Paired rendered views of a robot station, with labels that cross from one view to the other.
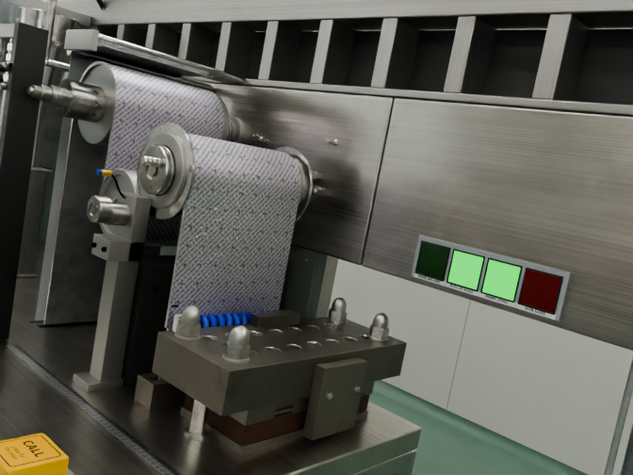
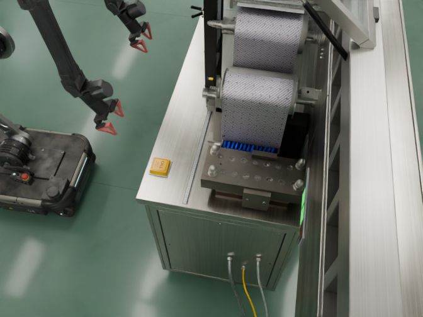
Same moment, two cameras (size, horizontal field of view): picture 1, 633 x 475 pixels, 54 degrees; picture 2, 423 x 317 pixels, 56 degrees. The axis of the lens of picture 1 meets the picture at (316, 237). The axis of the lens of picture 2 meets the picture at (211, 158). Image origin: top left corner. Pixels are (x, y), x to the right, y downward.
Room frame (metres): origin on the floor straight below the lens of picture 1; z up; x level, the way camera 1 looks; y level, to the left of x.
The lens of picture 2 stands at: (0.39, -0.63, 2.28)
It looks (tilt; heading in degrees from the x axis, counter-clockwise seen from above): 55 degrees down; 60
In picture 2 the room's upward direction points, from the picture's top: straight up
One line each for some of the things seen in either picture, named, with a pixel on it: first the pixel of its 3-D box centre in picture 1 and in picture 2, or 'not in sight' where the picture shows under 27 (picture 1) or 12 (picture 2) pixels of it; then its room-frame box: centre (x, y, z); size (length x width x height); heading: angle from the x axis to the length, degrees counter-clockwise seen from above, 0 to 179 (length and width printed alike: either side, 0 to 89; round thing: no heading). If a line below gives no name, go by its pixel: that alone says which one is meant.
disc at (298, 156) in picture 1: (282, 187); (294, 99); (1.14, 0.08, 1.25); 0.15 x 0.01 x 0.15; 49
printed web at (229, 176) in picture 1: (171, 219); (259, 86); (1.12, 0.27, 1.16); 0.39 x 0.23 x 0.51; 49
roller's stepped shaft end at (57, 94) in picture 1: (46, 93); (215, 23); (1.05, 0.49, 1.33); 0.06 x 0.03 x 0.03; 139
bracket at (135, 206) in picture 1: (110, 290); (214, 116); (0.94, 0.30, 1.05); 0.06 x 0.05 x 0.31; 139
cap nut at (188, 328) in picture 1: (189, 320); (214, 148); (0.86, 0.15, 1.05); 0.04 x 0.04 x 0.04
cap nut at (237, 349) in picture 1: (238, 342); (212, 169); (0.80, 0.08, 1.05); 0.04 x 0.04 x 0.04
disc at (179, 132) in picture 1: (164, 171); (224, 88); (0.95, 0.25, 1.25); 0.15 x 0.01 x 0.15; 49
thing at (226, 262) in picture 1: (235, 268); (252, 130); (1.00, 0.12, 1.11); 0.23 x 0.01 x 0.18; 139
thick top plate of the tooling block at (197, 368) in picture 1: (291, 355); (255, 174); (0.95, 0.00, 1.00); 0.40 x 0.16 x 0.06; 139
